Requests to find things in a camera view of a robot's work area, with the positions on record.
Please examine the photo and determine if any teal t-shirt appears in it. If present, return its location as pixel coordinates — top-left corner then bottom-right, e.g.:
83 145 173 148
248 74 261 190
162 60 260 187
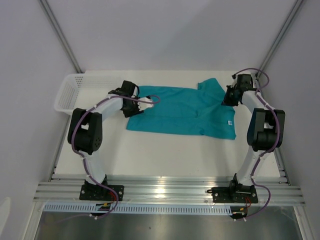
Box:
126 78 236 140

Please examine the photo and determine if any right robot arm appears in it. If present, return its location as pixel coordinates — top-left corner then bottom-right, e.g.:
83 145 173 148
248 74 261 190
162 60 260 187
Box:
221 70 286 202

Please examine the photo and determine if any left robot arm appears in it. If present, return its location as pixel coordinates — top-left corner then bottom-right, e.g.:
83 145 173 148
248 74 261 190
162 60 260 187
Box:
67 80 153 200

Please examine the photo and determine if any white plastic basket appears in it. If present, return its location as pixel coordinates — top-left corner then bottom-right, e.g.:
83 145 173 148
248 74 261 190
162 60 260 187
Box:
54 73 125 116

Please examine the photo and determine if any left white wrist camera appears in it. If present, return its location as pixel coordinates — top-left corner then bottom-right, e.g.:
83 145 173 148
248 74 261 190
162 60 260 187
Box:
137 96 155 112

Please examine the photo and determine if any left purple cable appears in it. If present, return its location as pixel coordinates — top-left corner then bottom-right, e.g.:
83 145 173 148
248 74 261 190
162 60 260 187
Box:
69 94 161 201

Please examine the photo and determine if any purple cable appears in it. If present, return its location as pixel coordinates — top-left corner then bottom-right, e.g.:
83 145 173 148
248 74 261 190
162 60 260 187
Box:
234 67 280 201
69 94 161 201

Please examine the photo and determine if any right side aluminium rail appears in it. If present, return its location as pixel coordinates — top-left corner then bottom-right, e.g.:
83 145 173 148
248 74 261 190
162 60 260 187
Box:
253 72 292 186

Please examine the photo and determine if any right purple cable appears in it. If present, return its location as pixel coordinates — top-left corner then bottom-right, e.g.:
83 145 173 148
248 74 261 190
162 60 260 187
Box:
234 67 280 201

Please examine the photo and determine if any right aluminium frame post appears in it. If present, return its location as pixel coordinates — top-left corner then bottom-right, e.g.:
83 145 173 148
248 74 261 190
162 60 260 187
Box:
259 0 307 71

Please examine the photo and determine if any aluminium frame post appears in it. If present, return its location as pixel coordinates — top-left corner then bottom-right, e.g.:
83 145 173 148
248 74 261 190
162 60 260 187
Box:
259 0 307 71
37 0 83 74

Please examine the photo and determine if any aluminium mounting rail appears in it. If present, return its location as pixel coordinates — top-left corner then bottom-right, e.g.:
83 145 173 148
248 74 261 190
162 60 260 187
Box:
33 175 306 206

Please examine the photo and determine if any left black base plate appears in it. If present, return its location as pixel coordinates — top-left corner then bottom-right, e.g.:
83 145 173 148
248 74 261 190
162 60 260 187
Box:
79 184 125 202

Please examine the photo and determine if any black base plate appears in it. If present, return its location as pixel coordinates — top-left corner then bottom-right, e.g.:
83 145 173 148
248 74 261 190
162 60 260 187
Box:
79 184 125 202
207 185 258 204

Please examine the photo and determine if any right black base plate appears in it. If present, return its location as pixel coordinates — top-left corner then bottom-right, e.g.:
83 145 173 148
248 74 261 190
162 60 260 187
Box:
207 185 258 204

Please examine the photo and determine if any left side aluminium rail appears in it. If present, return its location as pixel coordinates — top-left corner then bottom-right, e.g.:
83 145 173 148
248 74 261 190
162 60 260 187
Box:
47 116 71 182

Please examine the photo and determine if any white slotted cable duct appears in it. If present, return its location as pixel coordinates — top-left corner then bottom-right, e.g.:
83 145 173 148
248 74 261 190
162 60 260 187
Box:
43 202 232 216

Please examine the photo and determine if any left aluminium frame post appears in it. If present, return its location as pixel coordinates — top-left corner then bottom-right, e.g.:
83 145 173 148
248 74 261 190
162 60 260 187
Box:
37 0 83 74

